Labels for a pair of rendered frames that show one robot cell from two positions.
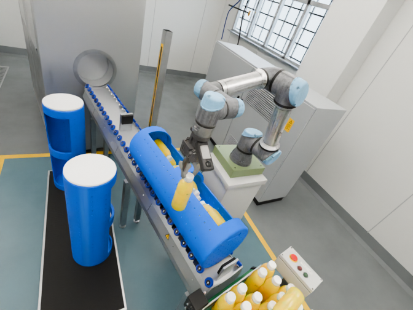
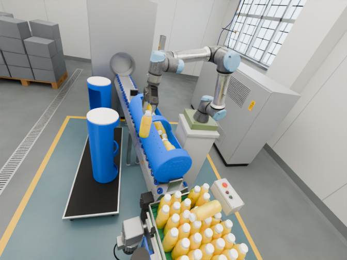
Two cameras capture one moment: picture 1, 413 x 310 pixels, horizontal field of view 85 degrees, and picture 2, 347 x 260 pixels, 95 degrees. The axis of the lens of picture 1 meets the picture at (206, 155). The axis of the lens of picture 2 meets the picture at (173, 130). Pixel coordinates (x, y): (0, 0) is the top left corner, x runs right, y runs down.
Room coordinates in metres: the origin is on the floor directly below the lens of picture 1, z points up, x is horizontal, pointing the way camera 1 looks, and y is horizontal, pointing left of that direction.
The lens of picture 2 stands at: (-0.07, -0.36, 1.95)
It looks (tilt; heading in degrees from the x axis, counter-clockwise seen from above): 36 degrees down; 15
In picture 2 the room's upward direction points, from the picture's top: 16 degrees clockwise
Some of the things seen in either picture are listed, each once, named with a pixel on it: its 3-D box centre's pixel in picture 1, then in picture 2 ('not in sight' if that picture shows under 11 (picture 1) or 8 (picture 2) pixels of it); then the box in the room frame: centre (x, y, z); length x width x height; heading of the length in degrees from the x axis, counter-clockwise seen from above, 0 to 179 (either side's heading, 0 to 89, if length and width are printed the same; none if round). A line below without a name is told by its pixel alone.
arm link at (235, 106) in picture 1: (226, 106); (172, 64); (0.81, -0.01, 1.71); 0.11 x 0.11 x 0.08; 52
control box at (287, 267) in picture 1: (296, 271); (225, 195); (0.71, -0.63, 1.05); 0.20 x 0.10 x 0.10; 48
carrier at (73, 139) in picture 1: (67, 146); (100, 110); (1.46, 1.20, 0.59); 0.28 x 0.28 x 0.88
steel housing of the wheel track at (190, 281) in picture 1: (137, 163); (137, 121); (1.34, 0.50, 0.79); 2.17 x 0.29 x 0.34; 48
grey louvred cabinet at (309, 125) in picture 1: (247, 116); (225, 102); (3.19, -0.38, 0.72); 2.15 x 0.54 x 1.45; 37
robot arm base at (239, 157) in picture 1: (243, 153); (202, 114); (1.27, -0.22, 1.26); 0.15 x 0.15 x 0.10
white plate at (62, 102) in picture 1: (63, 101); (99, 81); (1.46, 1.20, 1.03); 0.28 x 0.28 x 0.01
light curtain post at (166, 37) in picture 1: (152, 124); (153, 99); (1.88, 0.60, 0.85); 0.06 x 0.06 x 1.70; 48
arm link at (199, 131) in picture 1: (202, 128); (153, 77); (0.71, 0.04, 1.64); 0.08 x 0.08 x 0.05
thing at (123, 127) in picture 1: (126, 122); (133, 95); (1.53, 0.70, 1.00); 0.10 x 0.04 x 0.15; 138
